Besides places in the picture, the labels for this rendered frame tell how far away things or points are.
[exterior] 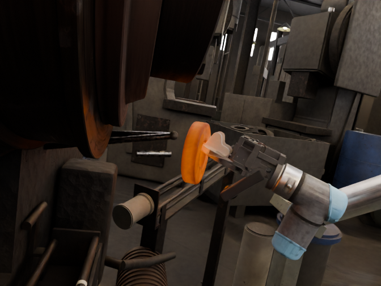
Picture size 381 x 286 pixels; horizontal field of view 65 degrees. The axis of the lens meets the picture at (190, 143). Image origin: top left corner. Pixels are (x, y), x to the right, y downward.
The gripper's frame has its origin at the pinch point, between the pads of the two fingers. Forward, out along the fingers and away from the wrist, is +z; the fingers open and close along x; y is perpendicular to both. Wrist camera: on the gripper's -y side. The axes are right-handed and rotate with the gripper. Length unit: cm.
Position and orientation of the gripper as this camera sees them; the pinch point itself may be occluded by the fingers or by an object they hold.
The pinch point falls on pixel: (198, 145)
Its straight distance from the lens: 74.2
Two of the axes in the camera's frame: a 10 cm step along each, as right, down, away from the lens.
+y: 4.1, -8.9, -2.1
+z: -8.7, -4.5, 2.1
